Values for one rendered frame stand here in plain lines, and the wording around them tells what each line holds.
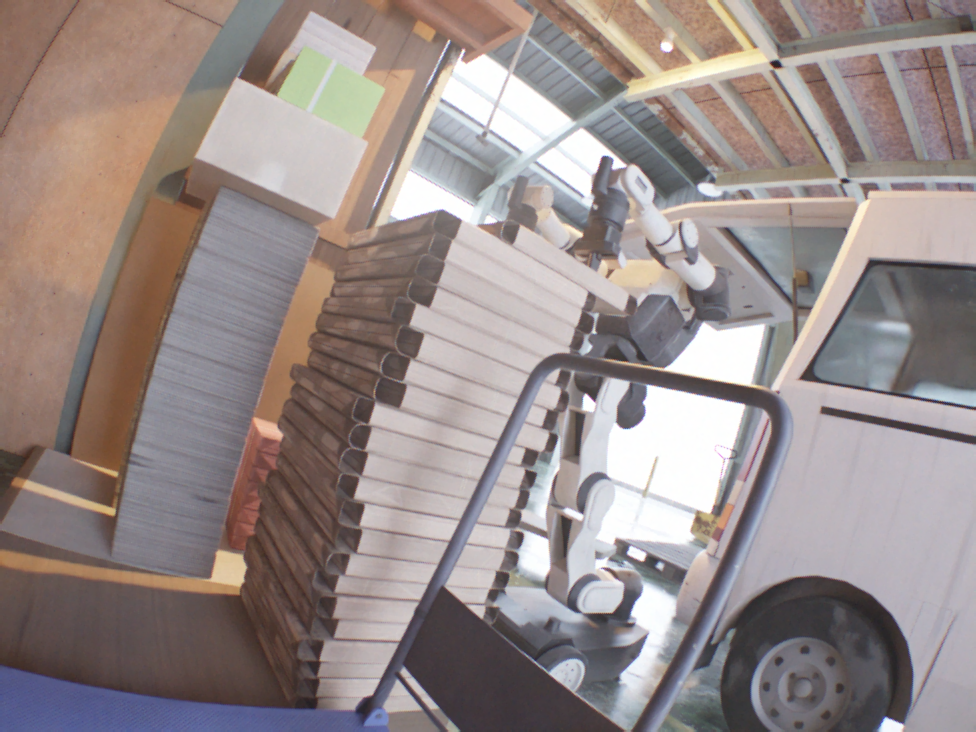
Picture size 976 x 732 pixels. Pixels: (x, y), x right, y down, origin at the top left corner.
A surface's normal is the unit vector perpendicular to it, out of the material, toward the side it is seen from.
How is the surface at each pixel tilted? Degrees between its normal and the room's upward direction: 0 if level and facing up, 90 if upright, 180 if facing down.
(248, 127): 90
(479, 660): 81
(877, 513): 90
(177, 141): 90
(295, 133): 90
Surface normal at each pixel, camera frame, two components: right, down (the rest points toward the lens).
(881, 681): -0.50, -0.39
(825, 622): -0.77, -0.25
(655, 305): -0.09, -0.21
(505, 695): -0.70, -0.44
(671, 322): 0.46, 0.30
